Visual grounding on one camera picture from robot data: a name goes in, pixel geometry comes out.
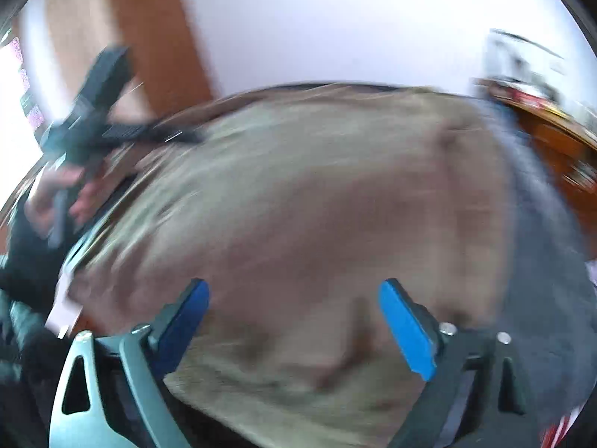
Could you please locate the person's left hand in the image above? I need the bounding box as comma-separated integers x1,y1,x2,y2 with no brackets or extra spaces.
25,164,115,239

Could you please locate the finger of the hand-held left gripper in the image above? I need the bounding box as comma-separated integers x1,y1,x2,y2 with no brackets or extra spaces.
103,121,205,145

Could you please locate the dark bed sheet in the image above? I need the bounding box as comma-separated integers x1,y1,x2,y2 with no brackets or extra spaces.
65,81,591,448

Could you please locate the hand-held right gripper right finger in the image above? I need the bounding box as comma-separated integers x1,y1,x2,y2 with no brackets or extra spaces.
378,278,544,448

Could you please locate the wooden desk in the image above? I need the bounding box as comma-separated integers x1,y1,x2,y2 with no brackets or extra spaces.
471,77,597,225

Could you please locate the person's left forearm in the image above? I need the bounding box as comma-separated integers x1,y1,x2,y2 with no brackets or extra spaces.
0,200,82,318

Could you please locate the beige curtain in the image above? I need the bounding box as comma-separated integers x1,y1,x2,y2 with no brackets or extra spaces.
19,0,113,117

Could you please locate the brown fleece garment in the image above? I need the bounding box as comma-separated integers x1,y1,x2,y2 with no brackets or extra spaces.
63,81,521,448

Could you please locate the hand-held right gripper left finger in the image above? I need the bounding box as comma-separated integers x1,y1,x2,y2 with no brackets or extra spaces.
49,278,210,448

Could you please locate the wooden door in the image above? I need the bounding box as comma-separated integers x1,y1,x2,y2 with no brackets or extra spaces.
100,0,215,117

